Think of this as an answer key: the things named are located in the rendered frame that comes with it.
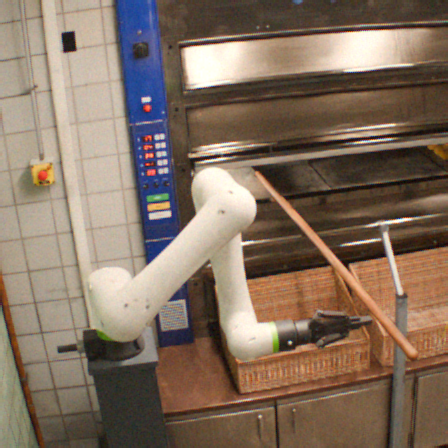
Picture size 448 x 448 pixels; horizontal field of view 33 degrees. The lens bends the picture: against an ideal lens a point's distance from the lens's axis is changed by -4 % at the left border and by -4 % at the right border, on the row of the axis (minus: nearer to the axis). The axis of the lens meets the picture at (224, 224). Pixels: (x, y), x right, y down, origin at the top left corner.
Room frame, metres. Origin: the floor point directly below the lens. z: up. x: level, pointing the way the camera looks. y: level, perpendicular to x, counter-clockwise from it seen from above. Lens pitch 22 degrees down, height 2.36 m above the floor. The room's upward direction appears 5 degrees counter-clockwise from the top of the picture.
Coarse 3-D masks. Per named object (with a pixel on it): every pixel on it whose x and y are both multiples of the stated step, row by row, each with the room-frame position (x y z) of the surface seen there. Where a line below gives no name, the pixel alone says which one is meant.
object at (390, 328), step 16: (256, 176) 3.44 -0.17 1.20; (272, 192) 3.19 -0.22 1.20; (288, 208) 2.98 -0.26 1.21; (304, 224) 2.79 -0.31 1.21; (320, 240) 2.63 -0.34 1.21; (352, 288) 2.25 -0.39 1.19; (368, 304) 2.12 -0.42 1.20; (384, 320) 2.00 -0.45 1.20; (400, 336) 1.90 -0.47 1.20; (416, 352) 1.81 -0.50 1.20
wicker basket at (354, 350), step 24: (216, 288) 3.04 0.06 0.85; (264, 288) 3.08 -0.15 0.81; (288, 288) 3.09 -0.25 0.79; (312, 288) 3.10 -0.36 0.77; (336, 288) 3.11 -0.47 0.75; (264, 312) 3.05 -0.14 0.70; (288, 312) 3.06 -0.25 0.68; (312, 312) 3.07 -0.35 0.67; (360, 336) 2.78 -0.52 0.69; (240, 360) 2.85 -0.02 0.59; (264, 360) 2.62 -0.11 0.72; (288, 360) 2.64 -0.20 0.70; (312, 360) 2.65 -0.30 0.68; (336, 360) 2.66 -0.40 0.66; (360, 360) 2.75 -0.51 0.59; (240, 384) 2.60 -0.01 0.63; (264, 384) 2.62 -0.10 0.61; (288, 384) 2.63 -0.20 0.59
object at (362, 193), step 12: (408, 180) 3.26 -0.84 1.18; (420, 180) 3.24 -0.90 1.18; (432, 180) 3.23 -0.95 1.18; (444, 180) 3.24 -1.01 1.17; (312, 192) 3.21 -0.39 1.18; (324, 192) 3.20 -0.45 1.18; (336, 192) 3.18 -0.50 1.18; (348, 192) 3.18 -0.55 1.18; (360, 192) 3.19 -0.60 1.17; (372, 192) 3.19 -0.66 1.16; (384, 192) 3.20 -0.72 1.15; (396, 192) 3.21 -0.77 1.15; (264, 204) 3.13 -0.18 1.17; (276, 204) 3.14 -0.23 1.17; (300, 204) 3.15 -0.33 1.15; (312, 204) 3.16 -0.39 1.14
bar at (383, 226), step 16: (368, 224) 2.81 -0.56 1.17; (384, 224) 2.80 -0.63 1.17; (400, 224) 2.82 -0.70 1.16; (256, 240) 2.76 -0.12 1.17; (272, 240) 2.76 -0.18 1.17; (288, 240) 2.76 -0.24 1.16; (384, 240) 2.78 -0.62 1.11; (400, 288) 2.63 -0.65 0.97; (400, 304) 2.59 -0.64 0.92; (400, 320) 2.59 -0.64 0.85; (400, 352) 2.59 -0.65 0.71; (400, 368) 2.59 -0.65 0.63; (400, 384) 2.59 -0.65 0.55; (400, 400) 2.59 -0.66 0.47; (400, 416) 2.59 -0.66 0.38; (400, 432) 2.59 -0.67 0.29
